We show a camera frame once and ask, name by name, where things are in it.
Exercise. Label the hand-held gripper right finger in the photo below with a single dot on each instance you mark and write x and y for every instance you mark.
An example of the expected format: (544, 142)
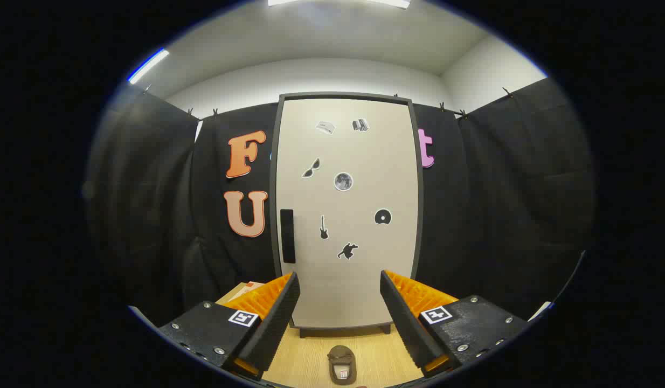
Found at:
(405, 323)

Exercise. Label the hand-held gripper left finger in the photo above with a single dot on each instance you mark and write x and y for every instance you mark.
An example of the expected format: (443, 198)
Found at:
(276, 328)

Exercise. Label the beige shoe cabinet door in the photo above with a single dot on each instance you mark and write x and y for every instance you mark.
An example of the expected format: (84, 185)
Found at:
(359, 291)

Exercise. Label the grey shoe cabinet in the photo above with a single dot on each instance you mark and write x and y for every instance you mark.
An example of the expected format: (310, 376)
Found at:
(346, 330)

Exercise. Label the brown fuzzy shoe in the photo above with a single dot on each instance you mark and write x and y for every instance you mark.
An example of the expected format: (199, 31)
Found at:
(341, 358)

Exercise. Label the beige cover book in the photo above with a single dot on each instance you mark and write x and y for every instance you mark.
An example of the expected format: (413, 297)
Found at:
(241, 291)

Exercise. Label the black backdrop cloth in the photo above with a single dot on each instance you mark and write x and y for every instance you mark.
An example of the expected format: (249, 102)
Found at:
(499, 215)

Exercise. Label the row of backdrop clips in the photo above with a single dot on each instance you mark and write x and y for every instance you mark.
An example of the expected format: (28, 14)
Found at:
(463, 113)

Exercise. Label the ceiling light strip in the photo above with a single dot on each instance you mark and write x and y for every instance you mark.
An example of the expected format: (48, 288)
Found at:
(338, 2)
(147, 66)

